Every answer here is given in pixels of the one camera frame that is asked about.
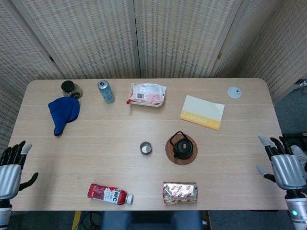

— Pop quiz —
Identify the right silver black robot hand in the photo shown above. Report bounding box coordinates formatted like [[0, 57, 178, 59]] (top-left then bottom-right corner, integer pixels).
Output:
[[256, 133, 307, 192]]

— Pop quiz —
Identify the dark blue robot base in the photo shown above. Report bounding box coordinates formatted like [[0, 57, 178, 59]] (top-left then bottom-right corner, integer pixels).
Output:
[[100, 210, 202, 230]]

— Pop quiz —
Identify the light blue drink can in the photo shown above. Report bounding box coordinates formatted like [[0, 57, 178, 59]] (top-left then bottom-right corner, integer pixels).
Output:
[[97, 80, 116, 104]]

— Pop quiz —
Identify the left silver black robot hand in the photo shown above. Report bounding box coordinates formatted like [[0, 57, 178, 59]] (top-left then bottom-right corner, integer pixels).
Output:
[[0, 140, 39, 201]]

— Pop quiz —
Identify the pink snack bag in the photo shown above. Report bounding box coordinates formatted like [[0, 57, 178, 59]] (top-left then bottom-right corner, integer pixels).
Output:
[[129, 83, 167, 104]]

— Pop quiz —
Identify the white sneaker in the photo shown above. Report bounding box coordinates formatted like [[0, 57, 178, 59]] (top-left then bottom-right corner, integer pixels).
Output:
[[291, 145, 307, 170]]

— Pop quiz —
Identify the brown round woven coaster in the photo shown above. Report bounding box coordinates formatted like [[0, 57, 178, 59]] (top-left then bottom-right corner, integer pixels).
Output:
[[165, 134, 198, 166]]

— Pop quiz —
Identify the black floor base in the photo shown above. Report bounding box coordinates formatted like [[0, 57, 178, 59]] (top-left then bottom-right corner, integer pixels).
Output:
[[283, 132, 307, 145]]

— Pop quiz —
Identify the glass jar with black lid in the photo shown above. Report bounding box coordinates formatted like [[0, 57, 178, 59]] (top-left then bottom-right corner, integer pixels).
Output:
[[61, 80, 83, 99]]

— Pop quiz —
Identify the small dark teacup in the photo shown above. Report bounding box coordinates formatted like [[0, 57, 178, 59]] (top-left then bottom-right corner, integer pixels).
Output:
[[140, 141, 153, 155]]

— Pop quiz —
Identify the black teapot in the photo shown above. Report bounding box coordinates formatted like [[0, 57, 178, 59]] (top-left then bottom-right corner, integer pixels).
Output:
[[169, 130, 194, 160]]

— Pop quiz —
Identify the pink white pouch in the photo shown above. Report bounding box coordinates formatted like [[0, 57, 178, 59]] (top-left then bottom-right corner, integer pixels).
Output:
[[129, 83, 165, 108]]

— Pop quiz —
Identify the woven folding screen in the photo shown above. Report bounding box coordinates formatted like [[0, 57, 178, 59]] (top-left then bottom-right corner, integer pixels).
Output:
[[0, 0, 307, 154]]

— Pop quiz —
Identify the blue fabric hat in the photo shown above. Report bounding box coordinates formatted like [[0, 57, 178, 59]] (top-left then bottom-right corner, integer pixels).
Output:
[[47, 97, 81, 138]]

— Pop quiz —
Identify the red NFC juice bottle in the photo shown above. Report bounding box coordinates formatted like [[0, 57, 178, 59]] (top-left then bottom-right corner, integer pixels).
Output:
[[87, 183, 134, 206]]

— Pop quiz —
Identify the silver red foil packet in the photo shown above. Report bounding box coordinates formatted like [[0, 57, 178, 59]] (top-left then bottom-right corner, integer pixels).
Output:
[[163, 181, 199, 207]]

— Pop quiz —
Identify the yellow white Lexicon book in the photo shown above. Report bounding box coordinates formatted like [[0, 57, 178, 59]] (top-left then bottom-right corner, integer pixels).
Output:
[[179, 95, 225, 131]]

